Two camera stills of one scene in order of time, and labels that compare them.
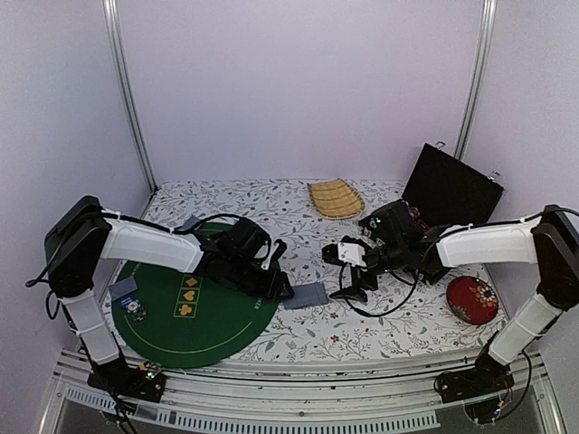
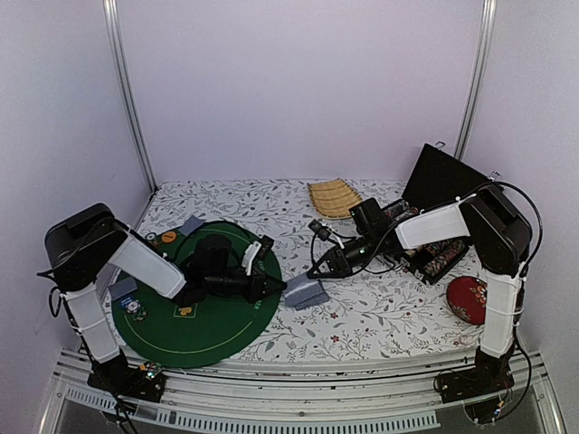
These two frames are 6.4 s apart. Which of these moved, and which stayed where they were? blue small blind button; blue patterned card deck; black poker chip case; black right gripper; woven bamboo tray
Moved: black right gripper; blue patterned card deck
Stayed: woven bamboo tray; blue small blind button; black poker chip case
